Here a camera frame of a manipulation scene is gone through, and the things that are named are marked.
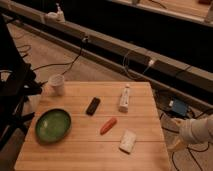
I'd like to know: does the black floor cable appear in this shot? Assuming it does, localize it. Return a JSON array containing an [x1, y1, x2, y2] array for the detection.
[[31, 38, 88, 76]]

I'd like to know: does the black rectangular block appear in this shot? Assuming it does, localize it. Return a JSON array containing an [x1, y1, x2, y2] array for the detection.
[[86, 97, 100, 115]]

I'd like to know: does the white tube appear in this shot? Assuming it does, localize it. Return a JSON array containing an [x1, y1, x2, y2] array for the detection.
[[118, 84, 130, 113]]

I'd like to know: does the green ceramic bowl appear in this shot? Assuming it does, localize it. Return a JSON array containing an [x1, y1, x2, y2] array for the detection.
[[35, 108, 72, 144]]

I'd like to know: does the blue power box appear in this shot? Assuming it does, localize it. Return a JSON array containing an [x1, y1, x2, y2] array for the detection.
[[169, 99, 188, 117]]

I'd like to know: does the white paper cup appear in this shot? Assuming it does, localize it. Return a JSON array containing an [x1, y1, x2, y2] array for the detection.
[[48, 74, 65, 96]]

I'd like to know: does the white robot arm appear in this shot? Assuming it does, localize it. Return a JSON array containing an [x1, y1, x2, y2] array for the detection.
[[168, 115, 213, 152]]

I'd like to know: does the white cable loop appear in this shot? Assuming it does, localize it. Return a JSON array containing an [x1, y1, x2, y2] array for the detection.
[[121, 46, 155, 81]]

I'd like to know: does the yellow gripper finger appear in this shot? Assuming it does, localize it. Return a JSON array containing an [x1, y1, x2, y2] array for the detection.
[[168, 139, 187, 152], [172, 118, 183, 127]]

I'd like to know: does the black tripod stand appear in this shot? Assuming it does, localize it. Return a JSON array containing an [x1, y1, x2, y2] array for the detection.
[[0, 14, 42, 151]]

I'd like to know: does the white sponge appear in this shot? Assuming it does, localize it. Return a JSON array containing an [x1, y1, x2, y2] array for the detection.
[[119, 130, 136, 153]]

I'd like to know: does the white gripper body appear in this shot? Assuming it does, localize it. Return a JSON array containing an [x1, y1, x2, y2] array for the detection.
[[179, 120, 194, 144]]

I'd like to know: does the orange carrot toy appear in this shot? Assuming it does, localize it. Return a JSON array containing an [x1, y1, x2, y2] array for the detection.
[[100, 118, 117, 135]]

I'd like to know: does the white object on beam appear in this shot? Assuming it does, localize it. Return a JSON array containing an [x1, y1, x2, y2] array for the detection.
[[45, 4, 65, 23]]

